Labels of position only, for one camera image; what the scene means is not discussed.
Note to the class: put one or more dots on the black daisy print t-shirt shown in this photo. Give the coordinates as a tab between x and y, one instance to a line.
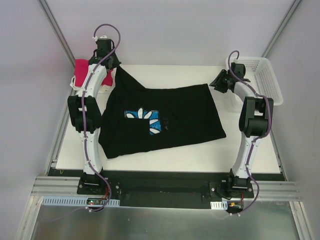
139	119

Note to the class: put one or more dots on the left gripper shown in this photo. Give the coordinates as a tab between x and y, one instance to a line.
113	63

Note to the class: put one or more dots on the white cable duct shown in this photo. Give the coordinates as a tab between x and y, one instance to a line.
219	205
68	201

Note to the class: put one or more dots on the pink folded t-shirt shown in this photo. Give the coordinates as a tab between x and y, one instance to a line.
81	64

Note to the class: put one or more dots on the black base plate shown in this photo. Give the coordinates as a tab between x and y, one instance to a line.
160	189

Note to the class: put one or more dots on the white plastic basket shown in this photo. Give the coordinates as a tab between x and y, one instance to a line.
260	73

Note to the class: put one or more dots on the right white cable duct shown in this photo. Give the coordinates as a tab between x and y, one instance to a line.
219	205

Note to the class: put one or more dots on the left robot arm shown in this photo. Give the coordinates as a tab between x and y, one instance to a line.
84	112

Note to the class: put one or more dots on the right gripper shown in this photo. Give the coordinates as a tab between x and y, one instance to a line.
219	80

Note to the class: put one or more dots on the white folded t-shirt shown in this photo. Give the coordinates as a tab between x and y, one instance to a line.
80	75

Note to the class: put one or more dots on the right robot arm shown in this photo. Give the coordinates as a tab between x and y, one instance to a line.
254	124

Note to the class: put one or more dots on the left white cable duct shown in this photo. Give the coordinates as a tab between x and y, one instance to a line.
68	201

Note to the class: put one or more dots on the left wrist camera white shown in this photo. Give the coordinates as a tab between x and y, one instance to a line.
103	37

